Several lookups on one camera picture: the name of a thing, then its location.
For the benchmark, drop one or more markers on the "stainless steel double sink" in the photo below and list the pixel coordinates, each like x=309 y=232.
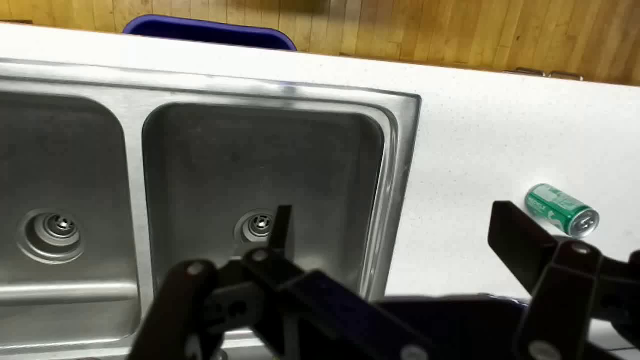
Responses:
x=133 y=100

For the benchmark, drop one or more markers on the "blue bin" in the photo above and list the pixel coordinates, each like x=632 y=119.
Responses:
x=207 y=32

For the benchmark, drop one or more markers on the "metal sink drain strainer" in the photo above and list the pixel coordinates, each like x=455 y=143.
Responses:
x=52 y=234
x=255 y=227

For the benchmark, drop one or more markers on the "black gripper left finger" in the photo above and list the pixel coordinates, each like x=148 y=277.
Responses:
x=221 y=307

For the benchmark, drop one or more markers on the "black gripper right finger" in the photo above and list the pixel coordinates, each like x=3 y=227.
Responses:
x=567 y=286

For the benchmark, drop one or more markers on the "green bottle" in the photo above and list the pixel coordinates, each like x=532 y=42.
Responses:
x=557 y=209

